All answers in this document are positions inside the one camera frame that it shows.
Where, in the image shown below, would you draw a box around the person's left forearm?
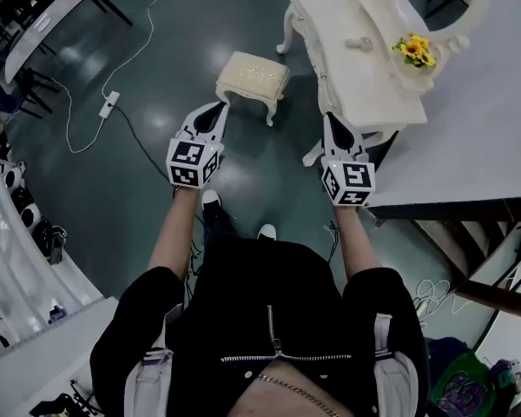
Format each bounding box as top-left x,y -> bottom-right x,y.
147,187 -> 201,282

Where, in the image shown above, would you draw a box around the person's black zip jacket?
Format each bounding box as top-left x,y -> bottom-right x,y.
89,236 -> 431,417

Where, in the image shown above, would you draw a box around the green purple garment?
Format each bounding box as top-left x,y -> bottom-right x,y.
429,336 -> 521,417

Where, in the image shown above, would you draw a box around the brown wooden handrail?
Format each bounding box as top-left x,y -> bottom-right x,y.
455,287 -> 521,321

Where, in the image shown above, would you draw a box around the long white table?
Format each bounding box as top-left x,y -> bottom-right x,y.
3,0 -> 134,82

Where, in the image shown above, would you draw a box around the black chair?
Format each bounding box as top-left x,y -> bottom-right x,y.
8,67 -> 60,119

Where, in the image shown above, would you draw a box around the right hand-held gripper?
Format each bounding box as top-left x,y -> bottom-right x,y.
320,111 -> 377,208

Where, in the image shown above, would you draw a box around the white display shelf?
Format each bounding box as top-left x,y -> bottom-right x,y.
0,154 -> 119,367

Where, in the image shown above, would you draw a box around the gold chain necklace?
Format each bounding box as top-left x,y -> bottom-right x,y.
257,374 -> 342,417

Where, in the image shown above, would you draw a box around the person's black trousers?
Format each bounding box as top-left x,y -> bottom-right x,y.
201,202 -> 279,255

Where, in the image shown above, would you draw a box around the person's right forearm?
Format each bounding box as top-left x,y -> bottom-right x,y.
332,204 -> 386,287

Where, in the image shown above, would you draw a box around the black floor cable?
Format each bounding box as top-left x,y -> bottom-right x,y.
112,104 -> 177,182

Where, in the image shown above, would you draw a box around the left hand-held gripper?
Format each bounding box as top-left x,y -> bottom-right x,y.
166,101 -> 231,189

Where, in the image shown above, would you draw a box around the cream upholstered stool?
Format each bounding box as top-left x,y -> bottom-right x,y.
215,51 -> 291,128

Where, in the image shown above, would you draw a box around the white ornate dressing table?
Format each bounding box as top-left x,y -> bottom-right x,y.
276,0 -> 429,168

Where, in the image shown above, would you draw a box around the small white cylindrical item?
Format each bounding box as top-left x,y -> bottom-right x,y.
345,36 -> 374,52

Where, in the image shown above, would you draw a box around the tangled white cables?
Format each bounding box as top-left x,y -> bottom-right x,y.
414,278 -> 474,326

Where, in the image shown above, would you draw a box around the white floor cable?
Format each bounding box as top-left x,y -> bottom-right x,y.
64,0 -> 188,155

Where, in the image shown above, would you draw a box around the yellow sunflower bouquet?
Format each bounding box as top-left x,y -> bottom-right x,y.
390,32 -> 438,70

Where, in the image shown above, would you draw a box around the pale grey backpack strap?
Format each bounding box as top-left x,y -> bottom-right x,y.
123,347 -> 175,417
373,313 -> 420,417

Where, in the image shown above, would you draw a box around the person's left white-toed shoe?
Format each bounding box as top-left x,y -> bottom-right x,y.
201,189 -> 222,210

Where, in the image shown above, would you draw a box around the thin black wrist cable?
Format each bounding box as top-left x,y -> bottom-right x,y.
182,215 -> 208,308
325,220 -> 342,264

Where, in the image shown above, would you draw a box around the white oval framed mirror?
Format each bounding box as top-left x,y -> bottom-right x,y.
349,0 -> 494,99

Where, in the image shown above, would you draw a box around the row of round white-black devices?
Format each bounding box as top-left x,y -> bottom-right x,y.
2,161 -> 69,264

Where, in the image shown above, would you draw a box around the white power strip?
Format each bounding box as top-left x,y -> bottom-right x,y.
97,90 -> 122,119

